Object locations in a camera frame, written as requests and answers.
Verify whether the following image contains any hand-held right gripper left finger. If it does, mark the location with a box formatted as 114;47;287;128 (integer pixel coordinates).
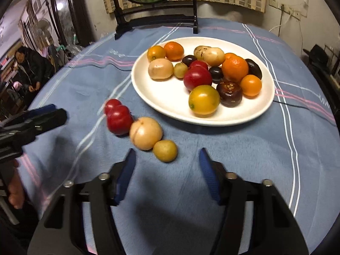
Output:
27;148;137;255

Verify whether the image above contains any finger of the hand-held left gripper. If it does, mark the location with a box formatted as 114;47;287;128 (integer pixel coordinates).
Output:
24;103;57;119
27;108;68;137

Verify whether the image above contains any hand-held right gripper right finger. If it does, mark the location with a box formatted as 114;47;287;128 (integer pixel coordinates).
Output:
199;148;310;255

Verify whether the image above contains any small yellow-green plum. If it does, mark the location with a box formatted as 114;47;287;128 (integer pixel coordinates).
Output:
153;140;178;163
173;62;188;79

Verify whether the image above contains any red plum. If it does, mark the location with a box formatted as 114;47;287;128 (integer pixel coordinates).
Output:
106;105;134;135
183;66;213;92

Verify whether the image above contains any red tomato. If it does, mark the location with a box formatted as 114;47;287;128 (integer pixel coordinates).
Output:
188;60;209;71
104;98;123;116

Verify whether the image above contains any large yellowish orange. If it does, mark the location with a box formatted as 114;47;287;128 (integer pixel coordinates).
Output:
188;85;221;116

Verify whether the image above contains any white oval plate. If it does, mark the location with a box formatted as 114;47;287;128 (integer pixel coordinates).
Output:
131;37;275;126

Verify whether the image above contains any dark brown mangosteen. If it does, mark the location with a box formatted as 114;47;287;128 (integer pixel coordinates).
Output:
216;80;243;108

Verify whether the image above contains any dark purple plum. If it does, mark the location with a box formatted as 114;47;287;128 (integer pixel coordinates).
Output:
208;66;224;84
182;55;198;68
245;58;263;80

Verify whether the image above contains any orange mandarin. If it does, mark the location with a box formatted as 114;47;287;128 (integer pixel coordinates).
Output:
164;41;185;61
221;55;249;83

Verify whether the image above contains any large cream pepino melon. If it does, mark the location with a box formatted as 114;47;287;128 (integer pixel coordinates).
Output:
148;58;174;81

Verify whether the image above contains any small cream pepino melon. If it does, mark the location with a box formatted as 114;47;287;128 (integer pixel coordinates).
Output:
204;47;225;67

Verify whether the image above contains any person's left hand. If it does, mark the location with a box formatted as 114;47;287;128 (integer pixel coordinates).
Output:
7;159;26;210

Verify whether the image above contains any blue striped tablecloth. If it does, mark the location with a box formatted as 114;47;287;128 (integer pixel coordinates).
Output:
16;18;338;255

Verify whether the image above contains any clear plastic bag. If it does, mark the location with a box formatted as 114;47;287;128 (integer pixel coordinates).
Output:
66;44;84;57

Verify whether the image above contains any standing fan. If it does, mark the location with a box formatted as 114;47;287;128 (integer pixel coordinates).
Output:
32;18;54;45

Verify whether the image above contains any dark framed mirror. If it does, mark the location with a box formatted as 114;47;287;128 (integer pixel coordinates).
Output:
48;0;92;47

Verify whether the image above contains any striped cream pepino melon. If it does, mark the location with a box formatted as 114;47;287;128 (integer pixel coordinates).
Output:
193;45;213;61

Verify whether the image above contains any white cable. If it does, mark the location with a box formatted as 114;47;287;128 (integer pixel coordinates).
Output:
268;11;293;33

